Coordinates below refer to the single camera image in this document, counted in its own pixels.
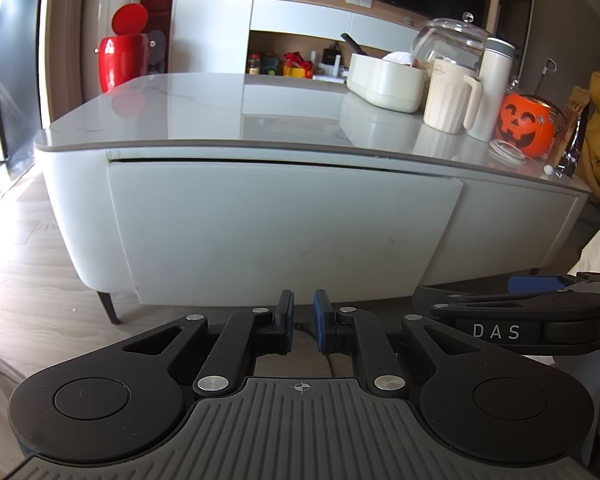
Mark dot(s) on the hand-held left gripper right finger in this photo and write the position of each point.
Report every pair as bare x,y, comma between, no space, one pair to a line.
321,325

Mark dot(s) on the red toy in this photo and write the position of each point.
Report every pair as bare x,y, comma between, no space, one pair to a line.
297,60

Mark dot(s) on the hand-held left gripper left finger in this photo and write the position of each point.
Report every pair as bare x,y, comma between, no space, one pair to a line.
289,332

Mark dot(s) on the cream ribbed kettle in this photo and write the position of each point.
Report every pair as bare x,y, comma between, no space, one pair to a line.
447,102

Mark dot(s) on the white thermos bottle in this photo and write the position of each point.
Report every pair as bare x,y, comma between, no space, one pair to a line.
495,80

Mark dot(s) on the round white jar lid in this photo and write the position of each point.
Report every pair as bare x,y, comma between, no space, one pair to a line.
507,152

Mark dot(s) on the white marble-top table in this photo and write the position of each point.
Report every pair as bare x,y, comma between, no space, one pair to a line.
205,110

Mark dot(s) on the glass snack jar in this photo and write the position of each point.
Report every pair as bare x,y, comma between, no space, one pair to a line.
450,42

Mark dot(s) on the small spice jar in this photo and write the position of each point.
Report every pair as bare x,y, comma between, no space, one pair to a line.
254,65

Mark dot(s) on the orange pumpkin bucket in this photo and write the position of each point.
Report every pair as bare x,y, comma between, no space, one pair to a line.
522,122

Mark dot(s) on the white table drawer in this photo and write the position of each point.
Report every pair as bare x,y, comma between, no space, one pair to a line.
280,230

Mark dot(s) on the white tissue box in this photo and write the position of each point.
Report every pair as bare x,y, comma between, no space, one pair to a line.
385,85

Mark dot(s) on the black small bag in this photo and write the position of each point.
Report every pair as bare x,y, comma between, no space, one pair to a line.
332,55

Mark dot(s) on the patterned snack bag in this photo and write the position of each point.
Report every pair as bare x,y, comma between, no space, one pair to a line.
575,125

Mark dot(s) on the red pedal trash bin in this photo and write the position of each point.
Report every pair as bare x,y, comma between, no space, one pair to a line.
122,60

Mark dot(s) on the white tissue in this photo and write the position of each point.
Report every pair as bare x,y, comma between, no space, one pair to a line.
400,58

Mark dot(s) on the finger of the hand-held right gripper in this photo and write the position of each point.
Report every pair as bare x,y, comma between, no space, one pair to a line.
535,284
490,305

